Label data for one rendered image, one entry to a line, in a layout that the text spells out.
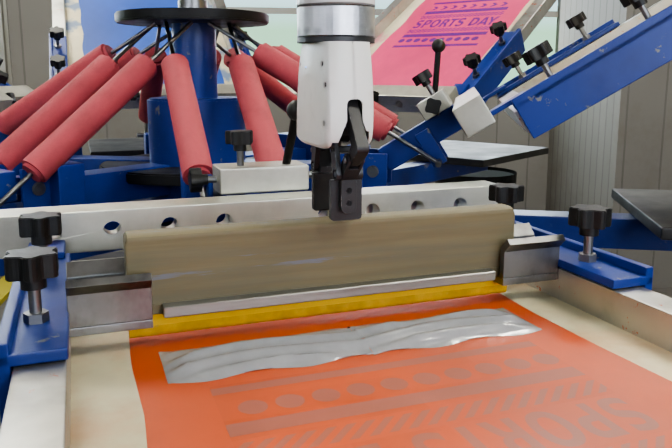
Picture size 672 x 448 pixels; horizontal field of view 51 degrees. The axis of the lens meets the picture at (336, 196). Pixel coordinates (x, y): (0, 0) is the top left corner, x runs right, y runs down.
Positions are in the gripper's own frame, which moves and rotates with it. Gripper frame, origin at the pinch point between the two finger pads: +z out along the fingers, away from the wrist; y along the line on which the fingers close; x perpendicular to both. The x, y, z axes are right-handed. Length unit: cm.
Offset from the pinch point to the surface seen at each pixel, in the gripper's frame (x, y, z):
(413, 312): 8.1, 1.5, 12.7
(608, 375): 16.5, 21.1, 12.7
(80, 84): -23, -77, -10
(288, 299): -5.9, 2.9, 9.2
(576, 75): 47, -23, -12
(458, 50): 82, -121, -18
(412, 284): 7.2, 2.9, 9.1
